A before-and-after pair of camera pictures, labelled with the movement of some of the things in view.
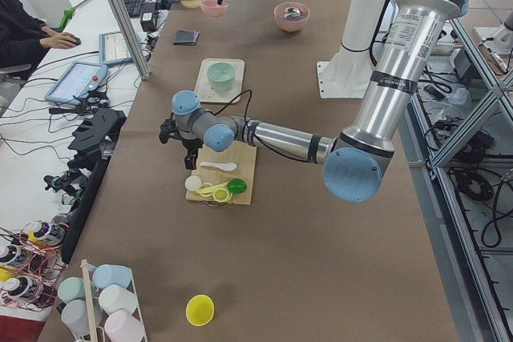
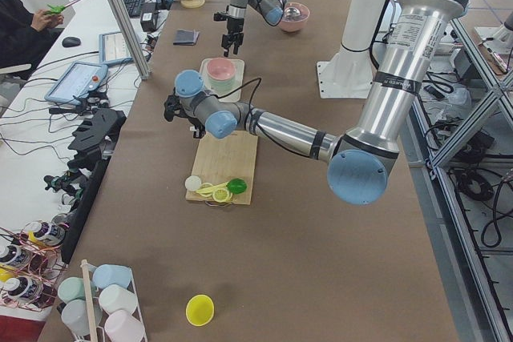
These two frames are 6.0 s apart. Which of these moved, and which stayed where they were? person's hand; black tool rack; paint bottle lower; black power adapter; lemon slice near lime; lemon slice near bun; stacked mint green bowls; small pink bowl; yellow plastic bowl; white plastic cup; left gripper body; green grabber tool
Moved: person's hand; left gripper body; small pink bowl; green grabber tool
Stayed: white plastic cup; paint bottle lower; lemon slice near bun; black tool rack; yellow plastic bowl; lemon slice near lime; black power adapter; stacked mint green bowls
